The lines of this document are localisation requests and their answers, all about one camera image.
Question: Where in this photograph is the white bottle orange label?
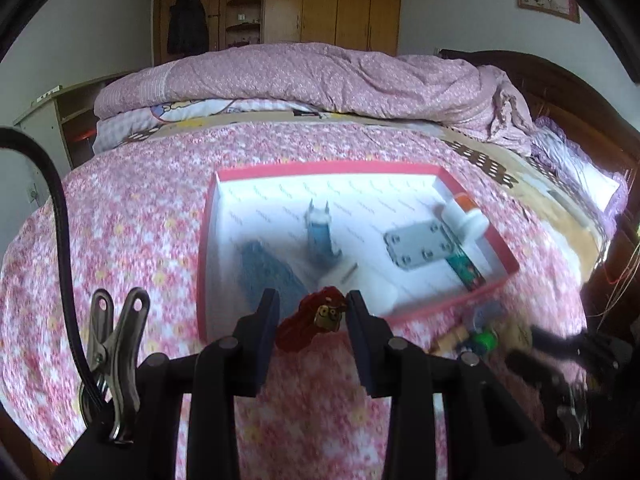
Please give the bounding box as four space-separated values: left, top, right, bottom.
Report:
440 195 488 241

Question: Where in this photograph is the black cable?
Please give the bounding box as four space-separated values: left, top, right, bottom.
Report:
0 127 101 426

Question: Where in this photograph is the wooden bedside table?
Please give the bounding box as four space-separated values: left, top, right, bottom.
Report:
12 72 136 176

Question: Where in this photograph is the small green toy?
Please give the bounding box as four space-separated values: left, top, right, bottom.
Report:
467 327 498 358

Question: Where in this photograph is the dark red toy figure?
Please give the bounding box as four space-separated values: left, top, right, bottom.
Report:
274 286 349 351

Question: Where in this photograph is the dark hanging coat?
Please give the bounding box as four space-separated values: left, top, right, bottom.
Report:
166 0 210 56

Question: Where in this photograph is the blue correction tape dispenser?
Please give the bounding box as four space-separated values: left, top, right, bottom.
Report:
239 240 311 321

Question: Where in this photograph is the metal spring clip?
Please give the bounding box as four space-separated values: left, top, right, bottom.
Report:
557 390 593 451
80 287 151 446

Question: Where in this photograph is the wooden wardrobe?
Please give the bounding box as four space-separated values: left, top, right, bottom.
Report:
137 0 403 66

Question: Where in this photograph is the lavender ruffled pillow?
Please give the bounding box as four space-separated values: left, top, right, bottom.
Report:
530 116 628 226

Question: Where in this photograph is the pink floral bedsheet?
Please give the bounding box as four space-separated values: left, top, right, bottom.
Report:
0 120 601 480

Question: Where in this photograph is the pink quilt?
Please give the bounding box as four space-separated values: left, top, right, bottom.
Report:
94 42 536 156

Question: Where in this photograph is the green lighter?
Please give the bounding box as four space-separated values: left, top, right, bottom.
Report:
445 250 488 292

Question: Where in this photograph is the white earbuds case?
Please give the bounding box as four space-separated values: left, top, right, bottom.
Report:
315 264 399 318

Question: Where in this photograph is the small wooden piece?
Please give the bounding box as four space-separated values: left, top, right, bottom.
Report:
432 325 473 356

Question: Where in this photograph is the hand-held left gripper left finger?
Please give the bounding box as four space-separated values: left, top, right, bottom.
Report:
52 287 282 480

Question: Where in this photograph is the grey metal hinge plate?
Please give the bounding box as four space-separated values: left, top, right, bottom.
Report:
384 220 458 270

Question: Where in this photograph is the pink cardboard box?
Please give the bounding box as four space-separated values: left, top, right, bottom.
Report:
196 161 521 343

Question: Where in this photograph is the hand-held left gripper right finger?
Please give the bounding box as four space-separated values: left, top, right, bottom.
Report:
346 290 566 480

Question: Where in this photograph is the dark wooden headboard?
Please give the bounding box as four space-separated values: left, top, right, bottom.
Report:
437 49 640 311

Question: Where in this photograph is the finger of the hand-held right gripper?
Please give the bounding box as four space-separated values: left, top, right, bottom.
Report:
530 325 588 361
505 350 571 396

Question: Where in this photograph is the grey cat figurine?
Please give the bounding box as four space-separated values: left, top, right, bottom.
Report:
304 199 343 273

